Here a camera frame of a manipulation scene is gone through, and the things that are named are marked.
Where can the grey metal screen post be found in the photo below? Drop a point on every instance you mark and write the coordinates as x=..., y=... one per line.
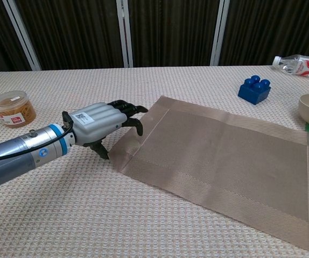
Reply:
x=125, y=35
x=26, y=40
x=219, y=32

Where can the light brown woven placemat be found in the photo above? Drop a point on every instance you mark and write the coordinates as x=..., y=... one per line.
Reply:
x=224, y=161

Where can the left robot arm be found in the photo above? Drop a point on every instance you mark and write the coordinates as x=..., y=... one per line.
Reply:
x=14, y=161

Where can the pink woven tablecloth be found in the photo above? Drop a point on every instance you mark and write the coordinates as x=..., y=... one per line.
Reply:
x=63, y=215

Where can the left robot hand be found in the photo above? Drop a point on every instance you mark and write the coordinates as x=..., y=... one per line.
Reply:
x=98, y=121

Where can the clear plastic water bottle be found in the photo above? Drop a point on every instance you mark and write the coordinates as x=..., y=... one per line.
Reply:
x=297, y=65

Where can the blue building block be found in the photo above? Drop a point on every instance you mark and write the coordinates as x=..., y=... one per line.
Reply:
x=254, y=91

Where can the clear jar of rubber bands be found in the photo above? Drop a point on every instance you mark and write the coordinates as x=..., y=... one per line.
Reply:
x=14, y=110

